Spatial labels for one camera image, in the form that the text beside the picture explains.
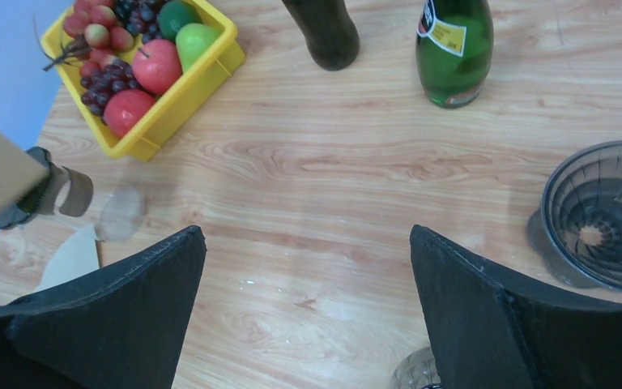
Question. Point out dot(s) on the glass carafe right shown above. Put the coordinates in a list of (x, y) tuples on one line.
[(417, 371)]

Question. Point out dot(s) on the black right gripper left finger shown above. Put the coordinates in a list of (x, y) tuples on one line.
[(122, 326)]

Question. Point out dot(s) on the green lime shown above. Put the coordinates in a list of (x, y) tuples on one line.
[(174, 15)]

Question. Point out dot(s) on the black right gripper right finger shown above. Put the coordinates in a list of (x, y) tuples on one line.
[(493, 327)]

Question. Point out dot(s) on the red apple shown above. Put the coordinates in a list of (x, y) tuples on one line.
[(156, 66), (125, 109)]

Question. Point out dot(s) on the grey coffee dripper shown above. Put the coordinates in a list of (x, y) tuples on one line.
[(577, 229)]

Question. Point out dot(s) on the dark grape bunch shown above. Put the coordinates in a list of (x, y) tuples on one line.
[(101, 83), (140, 17)]

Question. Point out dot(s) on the yellow plastic fruit tray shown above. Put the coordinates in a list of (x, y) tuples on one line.
[(173, 108)]

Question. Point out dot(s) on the dark grape bunch upper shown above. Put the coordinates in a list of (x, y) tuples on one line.
[(140, 17)]

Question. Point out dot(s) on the red apple upper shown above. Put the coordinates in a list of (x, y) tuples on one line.
[(156, 66)]

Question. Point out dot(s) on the dark grape bunch lower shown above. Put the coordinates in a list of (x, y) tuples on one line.
[(101, 83)]

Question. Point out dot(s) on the cola glass bottle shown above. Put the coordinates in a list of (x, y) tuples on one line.
[(330, 34)]

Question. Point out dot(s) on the red apple lower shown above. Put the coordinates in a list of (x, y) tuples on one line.
[(125, 109)]

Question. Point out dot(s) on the green glass bottle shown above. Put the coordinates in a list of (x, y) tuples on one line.
[(454, 44)]

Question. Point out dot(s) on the green pear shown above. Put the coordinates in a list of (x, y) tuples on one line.
[(192, 41)]

